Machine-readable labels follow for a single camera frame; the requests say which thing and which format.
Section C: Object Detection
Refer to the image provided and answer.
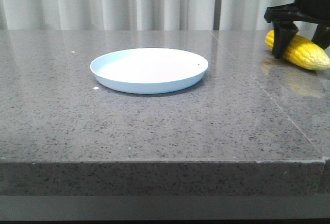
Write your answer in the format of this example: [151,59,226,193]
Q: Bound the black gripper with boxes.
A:
[264,0,330,59]

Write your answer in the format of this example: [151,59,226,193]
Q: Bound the yellow corn cob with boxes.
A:
[281,35,329,70]

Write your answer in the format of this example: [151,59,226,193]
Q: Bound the light blue round plate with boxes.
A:
[90,48,209,94]

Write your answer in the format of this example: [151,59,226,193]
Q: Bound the grey pleated curtain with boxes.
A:
[1,0,294,30]

